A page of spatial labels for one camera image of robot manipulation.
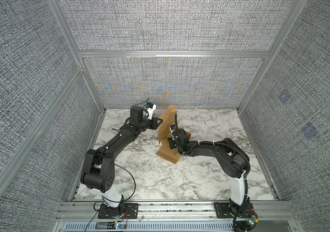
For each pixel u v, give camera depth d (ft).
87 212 2.45
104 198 1.63
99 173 1.49
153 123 2.49
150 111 2.55
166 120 2.84
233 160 1.73
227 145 1.82
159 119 2.74
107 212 2.35
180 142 2.50
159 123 2.73
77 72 2.88
